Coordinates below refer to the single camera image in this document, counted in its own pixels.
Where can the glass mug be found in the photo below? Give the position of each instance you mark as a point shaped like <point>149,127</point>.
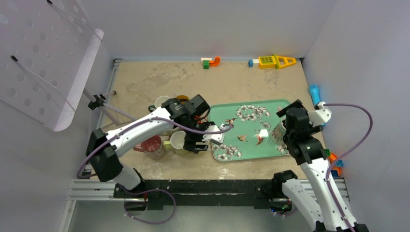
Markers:
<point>277,135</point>

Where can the blue white toy block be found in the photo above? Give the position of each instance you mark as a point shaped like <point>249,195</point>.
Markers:
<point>253,63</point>

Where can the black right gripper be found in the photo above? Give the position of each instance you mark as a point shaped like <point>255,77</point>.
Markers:
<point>297,103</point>

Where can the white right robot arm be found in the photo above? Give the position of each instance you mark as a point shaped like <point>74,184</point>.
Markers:
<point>326,211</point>

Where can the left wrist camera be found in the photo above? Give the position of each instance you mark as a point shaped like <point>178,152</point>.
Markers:
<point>217,138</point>

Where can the colourful toy blocks pile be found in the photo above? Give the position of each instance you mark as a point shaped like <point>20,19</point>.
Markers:
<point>338,164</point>

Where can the cream floral mug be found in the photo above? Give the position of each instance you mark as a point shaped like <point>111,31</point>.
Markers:
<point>170,132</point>

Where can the pink ghost mug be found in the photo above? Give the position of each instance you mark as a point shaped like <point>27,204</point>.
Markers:
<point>153,147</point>

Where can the green floral serving tray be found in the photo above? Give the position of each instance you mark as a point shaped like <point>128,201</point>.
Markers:
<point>250,138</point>

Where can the orange green toy blocks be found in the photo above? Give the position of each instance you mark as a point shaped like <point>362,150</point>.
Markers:
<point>210,62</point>

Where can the blue toy microphone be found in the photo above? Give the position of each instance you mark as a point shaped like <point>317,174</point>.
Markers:
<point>315,94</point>

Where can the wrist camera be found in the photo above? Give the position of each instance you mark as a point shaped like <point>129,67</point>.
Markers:
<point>320,116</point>
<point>217,138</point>

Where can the yellow toy phone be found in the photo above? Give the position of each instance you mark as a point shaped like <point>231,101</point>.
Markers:
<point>275,61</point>

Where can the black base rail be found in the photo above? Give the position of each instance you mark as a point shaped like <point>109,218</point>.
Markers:
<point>259,194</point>

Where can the dark green mug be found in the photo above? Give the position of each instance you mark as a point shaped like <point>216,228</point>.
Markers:
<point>158,103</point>

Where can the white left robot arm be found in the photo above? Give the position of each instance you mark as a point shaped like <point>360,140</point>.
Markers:
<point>105,148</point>

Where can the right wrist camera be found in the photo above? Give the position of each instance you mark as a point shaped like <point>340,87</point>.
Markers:
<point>320,116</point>

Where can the blue butterfly mug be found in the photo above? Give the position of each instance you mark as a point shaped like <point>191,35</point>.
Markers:
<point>182,98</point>

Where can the orange mug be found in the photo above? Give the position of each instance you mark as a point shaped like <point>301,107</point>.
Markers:
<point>201,119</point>

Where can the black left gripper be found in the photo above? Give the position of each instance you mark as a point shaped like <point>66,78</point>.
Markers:
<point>190,144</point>

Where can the white perforated panel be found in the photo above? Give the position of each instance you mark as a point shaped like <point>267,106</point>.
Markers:
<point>47,50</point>

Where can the pale green faceted mug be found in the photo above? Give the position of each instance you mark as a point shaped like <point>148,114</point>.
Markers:
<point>176,142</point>

